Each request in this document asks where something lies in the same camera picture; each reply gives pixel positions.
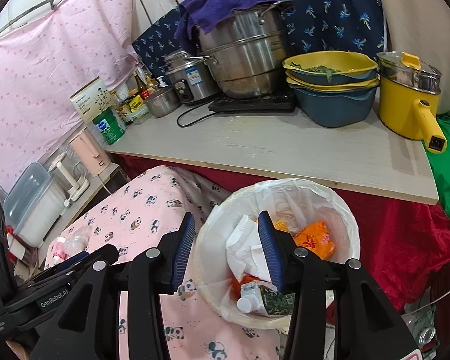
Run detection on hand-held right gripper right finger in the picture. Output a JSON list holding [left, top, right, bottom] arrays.
[[257, 210, 422, 360]]

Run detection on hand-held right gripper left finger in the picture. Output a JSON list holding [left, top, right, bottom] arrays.
[[29, 212, 197, 360]]

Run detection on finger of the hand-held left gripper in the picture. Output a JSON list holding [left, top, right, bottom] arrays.
[[41, 252, 91, 276], [30, 244, 120, 289]]

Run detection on clear plastic bag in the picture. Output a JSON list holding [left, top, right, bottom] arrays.
[[62, 226, 92, 256]]

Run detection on white paper towel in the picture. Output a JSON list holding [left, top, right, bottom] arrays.
[[225, 214, 274, 282]]

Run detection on small orange plastic bag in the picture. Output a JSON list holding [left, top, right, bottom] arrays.
[[230, 274, 263, 294]]

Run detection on white green drink carton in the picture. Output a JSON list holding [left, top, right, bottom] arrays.
[[237, 282, 296, 316]]

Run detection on large orange plastic bag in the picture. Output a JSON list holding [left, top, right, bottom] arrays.
[[292, 220, 337, 260]]

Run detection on trash bin with white liner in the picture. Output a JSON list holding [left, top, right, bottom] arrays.
[[192, 177, 361, 329]]

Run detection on white storage container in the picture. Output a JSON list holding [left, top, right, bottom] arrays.
[[3, 162, 68, 248]]

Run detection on pink panda tablecloth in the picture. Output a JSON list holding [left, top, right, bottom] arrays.
[[37, 165, 282, 360]]

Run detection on white small appliance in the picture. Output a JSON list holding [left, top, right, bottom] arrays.
[[47, 153, 91, 208]]

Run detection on pink electric kettle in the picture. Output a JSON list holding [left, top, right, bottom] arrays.
[[68, 127, 111, 178]]

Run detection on wooden counter board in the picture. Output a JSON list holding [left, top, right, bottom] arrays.
[[105, 95, 441, 206]]

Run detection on green can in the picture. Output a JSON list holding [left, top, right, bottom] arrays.
[[92, 107, 126, 146]]

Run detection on red cloth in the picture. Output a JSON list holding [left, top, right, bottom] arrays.
[[112, 154, 450, 312]]

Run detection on yellowish condiment jar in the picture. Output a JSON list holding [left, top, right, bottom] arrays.
[[114, 90, 134, 126]]

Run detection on steel bowl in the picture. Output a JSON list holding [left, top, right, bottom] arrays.
[[144, 85, 181, 118]]

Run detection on black induction cooker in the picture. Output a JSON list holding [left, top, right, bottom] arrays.
[[208, 92, 299, 114]]

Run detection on yellow food packet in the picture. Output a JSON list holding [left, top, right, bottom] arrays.
[[129, 95, 147, 115]]

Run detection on beige plant print box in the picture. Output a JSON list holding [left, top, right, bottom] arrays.
[[69, 76, 115, 124]]

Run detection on yellow rimmed blue basin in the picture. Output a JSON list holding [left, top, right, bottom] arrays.
[[286, 70, 380, 91], [283, 50, 379, 85], [289, 80, 380, 128]]

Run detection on clear plastic bottle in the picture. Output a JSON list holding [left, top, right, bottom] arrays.
[[403, 305, 441, 353]]

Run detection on steel rice cooker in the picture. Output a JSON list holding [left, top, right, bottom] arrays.
[[163, 49, 220, 105]]

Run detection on dark sauce bottle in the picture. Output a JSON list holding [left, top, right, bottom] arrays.
[[135, 67, 151, 95]]

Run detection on pink dotted curtain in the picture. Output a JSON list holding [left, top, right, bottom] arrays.
[[0, 0, 143, 196]]

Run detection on green vegetable leaves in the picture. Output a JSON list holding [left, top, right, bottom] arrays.
[[296, 64, 336, 83]]

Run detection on yellow electric pot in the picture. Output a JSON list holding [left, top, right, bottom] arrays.
[[378, 73, 446, 154]]

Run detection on large steel pot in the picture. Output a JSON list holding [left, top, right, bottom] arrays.
[[195, 0, 297, 100]]

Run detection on glass lid with yellow knob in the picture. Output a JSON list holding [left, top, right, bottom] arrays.
[[377, 50, 442, 94]]

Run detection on navy printed cloth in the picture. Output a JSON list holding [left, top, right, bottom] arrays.
[[131, 0, 389, 79]]

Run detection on purple cloth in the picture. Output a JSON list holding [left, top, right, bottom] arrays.
[[173, 0, 282, 51]]

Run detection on beige cloth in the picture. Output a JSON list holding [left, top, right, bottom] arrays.
[[352, 0, 450, 117]]

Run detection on black power cable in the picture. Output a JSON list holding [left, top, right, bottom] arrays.
[[177, 101, 214, 128]]

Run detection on thin white wire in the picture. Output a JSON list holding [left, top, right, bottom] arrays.
[[397, 277, 450, 312]]

